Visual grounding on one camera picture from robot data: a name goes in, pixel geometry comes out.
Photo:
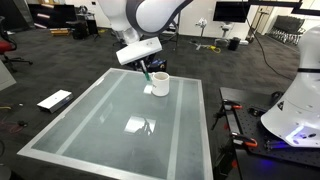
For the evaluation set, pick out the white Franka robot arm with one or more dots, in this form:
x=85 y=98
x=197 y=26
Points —
x=300 y=100

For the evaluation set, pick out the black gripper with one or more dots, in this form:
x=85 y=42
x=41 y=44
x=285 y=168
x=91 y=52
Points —
x=150 y=64

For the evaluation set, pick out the black trash bin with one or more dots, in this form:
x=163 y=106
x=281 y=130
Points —
x=234 y=44

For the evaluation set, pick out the white device on stand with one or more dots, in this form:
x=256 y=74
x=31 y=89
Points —
x=201 y=25

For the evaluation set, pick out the black wall monitor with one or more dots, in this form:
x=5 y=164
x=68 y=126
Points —
x=230 y=11

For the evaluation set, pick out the white flat box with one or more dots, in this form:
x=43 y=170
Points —
x=55 y=100

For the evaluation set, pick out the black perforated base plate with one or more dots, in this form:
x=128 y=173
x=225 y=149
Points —
x=246 y=126

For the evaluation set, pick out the stacked black chairs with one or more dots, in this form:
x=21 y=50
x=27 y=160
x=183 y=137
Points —
x=286 y=28

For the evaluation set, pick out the white mug with red print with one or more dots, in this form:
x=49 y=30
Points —
x=161 y=85

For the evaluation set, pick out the green pen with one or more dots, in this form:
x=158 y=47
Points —
x=147 y=75

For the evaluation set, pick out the orange black bar clamp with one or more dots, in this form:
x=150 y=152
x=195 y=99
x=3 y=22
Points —
x=246 y=141
x=231 y=106

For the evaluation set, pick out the glass table board metal frame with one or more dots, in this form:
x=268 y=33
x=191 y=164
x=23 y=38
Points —
x=116 y=133

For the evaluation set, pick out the red office chair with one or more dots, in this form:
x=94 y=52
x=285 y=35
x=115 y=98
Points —
x=5 y=46

